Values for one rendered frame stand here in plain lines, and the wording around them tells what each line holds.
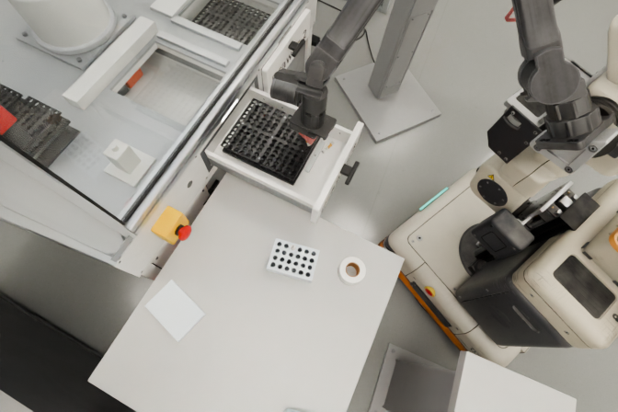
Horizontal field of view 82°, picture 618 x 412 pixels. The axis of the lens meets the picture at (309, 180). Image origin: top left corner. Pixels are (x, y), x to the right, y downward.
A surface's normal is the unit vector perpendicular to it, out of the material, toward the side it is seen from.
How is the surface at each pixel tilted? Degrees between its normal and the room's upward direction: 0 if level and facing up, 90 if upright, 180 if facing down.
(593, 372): 0
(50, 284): 0
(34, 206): 90
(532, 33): 51
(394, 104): 3
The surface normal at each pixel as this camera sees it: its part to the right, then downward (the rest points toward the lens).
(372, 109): -0.03, -0.37
